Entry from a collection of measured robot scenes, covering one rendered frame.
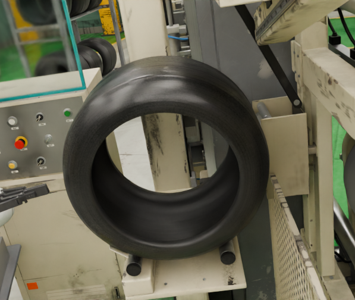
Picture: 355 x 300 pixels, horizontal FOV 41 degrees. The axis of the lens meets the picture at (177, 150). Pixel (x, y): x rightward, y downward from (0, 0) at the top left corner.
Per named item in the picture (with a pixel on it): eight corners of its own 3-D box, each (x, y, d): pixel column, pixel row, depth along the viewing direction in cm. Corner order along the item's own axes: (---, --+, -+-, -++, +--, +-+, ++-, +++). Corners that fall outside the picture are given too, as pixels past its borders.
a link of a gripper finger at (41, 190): (23, 190, 140) (22, 191, 139) (45, 184, 139) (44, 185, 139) (27, 198, 141) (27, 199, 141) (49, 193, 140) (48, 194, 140)
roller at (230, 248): (220, 206, 170) (210, 201, 169) (227, 196, 168) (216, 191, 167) (231, 267, 138) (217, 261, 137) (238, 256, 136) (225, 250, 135)
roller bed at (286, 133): (258, 173, 181) (251, 100, 169) (297, 168, 180) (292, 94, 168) (267, 199, 163) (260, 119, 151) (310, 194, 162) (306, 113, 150)
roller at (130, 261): (145, 216, 171) (133, 211, 171) (150, 206, 170) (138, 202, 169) (137, 278, 140) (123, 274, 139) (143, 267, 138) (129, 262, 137)
